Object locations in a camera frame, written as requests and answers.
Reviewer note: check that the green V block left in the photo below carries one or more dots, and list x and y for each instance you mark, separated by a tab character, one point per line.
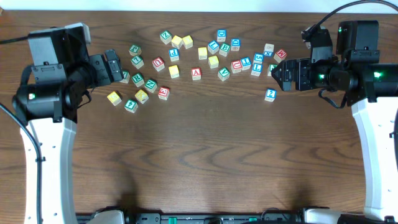
126	77

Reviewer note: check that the yellow K block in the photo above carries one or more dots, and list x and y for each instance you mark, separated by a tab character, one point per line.
141	96

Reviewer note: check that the blue D block right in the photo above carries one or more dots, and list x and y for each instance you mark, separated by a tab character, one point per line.
235	44

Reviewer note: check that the green J block right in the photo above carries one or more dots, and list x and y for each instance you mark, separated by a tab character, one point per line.
270	68

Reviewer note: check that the yellow G block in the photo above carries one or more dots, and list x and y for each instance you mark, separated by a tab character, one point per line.
114	98

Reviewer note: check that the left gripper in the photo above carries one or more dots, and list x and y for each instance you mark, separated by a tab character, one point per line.
104	70

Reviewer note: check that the blue l block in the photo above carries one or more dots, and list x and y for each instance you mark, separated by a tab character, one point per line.
213	47
256	69

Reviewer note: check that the green j block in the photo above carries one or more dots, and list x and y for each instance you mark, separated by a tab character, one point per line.
270	68
135	50

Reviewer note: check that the blue L block lower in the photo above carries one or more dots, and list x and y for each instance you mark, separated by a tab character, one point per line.
256	69

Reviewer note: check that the green Z block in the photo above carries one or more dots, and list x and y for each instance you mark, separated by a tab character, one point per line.
166	37

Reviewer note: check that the blue I block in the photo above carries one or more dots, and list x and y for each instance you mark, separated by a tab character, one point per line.
246	63

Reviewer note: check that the yellow S block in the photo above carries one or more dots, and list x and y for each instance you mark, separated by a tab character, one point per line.
202	53

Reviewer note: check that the red A block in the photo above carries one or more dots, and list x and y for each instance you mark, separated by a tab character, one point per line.
196	73

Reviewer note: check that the blue X block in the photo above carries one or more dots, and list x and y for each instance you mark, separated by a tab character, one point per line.
268	50

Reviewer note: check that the green J block left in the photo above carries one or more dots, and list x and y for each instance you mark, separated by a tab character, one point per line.
135	50

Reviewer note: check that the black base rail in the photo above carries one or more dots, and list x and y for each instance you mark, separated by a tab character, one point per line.
271	215

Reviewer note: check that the green 7 block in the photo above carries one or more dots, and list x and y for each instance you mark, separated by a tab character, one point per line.
137	62

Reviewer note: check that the yellow block upper right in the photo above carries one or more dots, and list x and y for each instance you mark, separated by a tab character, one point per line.
187	41

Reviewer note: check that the green R block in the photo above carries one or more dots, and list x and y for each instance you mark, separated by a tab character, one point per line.
138	79

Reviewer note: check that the green B block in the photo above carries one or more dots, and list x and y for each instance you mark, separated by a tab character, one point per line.
224	49

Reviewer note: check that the red E block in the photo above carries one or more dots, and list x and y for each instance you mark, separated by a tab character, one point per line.
164	93

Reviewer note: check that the green 4 block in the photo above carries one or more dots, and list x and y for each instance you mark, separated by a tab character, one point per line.
131	106

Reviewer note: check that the yellow C block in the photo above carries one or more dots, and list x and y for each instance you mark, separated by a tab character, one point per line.
174	71

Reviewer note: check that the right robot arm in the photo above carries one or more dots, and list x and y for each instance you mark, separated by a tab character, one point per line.
352	65

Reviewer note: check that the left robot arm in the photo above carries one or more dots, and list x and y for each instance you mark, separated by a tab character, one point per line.
46	104

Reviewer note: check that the green N block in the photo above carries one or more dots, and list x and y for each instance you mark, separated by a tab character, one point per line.
150	85

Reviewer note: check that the green v block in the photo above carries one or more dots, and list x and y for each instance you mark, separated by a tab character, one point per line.
126	77
223	74

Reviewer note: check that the blue d block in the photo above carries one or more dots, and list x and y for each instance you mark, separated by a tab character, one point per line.
221	35
235	44

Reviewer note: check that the yellow block upper left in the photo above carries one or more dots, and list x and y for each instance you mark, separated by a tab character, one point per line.
177	42

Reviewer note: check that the blue 2 block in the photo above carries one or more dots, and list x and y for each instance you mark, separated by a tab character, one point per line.
270	95

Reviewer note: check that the red U block left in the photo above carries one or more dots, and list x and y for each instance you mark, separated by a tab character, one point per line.
158	64

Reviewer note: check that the blue L block upper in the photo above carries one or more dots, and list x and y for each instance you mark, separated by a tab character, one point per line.
213	47

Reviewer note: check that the blue P block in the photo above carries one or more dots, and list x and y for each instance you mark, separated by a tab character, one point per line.
174	54

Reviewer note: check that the blue 5 block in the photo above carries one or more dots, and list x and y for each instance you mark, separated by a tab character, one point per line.
258	58

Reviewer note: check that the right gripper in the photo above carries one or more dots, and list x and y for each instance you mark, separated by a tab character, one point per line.
296	74

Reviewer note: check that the blue D block top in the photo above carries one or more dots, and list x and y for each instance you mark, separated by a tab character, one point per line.
221	35

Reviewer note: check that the red u block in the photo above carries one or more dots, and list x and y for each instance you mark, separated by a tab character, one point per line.
236	66
158	64

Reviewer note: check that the red U block centre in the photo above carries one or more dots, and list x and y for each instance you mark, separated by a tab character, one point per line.
236	66

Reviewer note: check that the yellow O block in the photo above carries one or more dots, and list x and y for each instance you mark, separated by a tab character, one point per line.
213	61

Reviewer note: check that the green V block centre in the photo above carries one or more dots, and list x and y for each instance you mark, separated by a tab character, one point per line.
223	74

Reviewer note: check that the red M block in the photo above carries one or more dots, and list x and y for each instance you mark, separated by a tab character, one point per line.
280	55

